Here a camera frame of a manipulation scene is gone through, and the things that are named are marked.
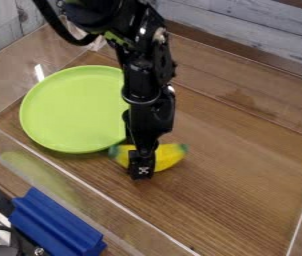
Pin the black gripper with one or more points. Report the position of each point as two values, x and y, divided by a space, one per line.
147 122

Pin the green round plate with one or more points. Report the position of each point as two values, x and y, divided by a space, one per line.
71 111

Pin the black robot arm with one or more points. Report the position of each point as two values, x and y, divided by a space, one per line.
134 29

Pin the clear acrylic front wall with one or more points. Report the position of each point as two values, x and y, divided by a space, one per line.
129 235

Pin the yellow toy banana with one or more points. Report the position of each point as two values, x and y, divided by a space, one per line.
169 155

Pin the blue plastic clamp block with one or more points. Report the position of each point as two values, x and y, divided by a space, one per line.
52 227

